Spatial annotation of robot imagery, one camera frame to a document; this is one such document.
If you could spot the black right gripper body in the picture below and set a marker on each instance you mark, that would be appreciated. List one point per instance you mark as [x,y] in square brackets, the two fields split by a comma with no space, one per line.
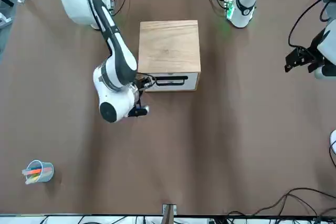
[141,82]

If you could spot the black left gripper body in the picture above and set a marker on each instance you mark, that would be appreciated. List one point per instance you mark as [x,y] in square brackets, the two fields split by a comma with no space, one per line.
[304,56]

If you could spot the wooden cabinet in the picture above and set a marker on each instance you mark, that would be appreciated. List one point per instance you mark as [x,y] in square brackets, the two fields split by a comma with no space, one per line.
[169,45]

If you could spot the white-fronted wooden drawer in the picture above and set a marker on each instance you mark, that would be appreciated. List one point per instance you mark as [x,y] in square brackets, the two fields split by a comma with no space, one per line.
[191,81]

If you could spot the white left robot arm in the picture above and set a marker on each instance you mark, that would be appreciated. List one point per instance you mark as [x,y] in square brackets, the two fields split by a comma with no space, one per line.
[245,6]

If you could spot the blue pen cup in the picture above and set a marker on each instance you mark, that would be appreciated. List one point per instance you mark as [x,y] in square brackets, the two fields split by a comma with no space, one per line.
[47,175]

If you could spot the orange pen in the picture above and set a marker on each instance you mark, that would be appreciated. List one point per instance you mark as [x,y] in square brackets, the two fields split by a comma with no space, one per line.
[35,172]

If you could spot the yellow pen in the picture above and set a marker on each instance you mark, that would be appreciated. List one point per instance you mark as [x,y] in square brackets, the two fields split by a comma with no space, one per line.
[31,180]

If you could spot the aluminium camera post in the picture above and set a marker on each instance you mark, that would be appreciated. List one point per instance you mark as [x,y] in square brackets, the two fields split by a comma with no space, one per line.
[169,209]

